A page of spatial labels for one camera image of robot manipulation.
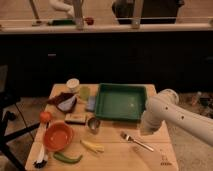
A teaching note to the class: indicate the dark red cloth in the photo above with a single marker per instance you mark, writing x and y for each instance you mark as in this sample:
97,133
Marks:
62,98

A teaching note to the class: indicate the small metal cup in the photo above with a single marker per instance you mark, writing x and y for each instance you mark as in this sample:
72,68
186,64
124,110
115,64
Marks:
94,125

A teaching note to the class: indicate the background green tray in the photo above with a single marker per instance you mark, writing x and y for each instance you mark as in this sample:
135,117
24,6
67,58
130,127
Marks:
63,22

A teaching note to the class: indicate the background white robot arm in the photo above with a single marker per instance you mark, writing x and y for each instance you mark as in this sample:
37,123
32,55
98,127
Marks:
63,6

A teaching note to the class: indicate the red tomato toy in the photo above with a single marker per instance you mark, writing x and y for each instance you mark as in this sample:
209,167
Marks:
45,117

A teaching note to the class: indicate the blue sponge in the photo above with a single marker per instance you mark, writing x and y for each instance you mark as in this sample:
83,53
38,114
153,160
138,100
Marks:
90,106

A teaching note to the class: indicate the silver metal fork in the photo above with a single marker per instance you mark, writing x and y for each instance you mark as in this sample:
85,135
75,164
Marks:
129,138

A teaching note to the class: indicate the white round container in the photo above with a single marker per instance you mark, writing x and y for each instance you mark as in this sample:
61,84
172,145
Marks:
73,85

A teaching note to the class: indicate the green plastic tray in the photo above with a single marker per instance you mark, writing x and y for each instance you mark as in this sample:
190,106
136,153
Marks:
119,102

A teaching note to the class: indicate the wooden block sponge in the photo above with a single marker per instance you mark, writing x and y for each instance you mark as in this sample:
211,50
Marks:
75,118

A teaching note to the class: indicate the red plastic bowl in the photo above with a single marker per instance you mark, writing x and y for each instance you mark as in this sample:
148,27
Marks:
57,136

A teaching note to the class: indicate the green chili pepper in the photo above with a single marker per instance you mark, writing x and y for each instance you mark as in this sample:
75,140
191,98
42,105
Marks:
60,157

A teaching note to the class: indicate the yellow green cup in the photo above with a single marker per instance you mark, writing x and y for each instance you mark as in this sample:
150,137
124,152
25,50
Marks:
84,93

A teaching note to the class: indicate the person in dark clothes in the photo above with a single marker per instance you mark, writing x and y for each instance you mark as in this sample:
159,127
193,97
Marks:
153,12

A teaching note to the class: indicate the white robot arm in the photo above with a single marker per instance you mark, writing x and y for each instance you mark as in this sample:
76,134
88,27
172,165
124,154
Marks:
163,106

